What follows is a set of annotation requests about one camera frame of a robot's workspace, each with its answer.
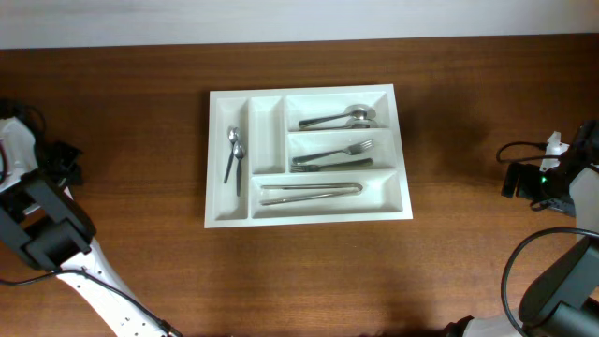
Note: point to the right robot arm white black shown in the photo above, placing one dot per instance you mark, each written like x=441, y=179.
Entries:
x=559, y=301

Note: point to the metal fork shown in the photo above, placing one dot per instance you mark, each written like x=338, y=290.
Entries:
x=354, y=149
x=341, y=165

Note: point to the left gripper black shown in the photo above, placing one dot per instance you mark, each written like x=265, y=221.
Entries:
x=72, y=170

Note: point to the white plastic knife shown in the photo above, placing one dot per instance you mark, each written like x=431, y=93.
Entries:
x=68, y=193

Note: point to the large metal spoon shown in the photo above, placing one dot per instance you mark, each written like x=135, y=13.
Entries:
x=358, y=112
x=350, y=124

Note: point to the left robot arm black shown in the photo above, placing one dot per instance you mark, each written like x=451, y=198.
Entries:
x=50, y=232

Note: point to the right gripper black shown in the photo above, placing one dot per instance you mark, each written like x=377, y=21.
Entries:
x=527, y=172

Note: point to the metal knife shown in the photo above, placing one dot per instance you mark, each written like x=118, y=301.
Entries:
x=270, y=202
x=324, y=187

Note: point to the white plastic cutlery tray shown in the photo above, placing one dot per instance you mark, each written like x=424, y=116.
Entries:
x=268, y=123

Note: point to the small teaspoon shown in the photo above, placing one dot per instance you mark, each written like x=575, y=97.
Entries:
x=239, y=154
x=233, y=136

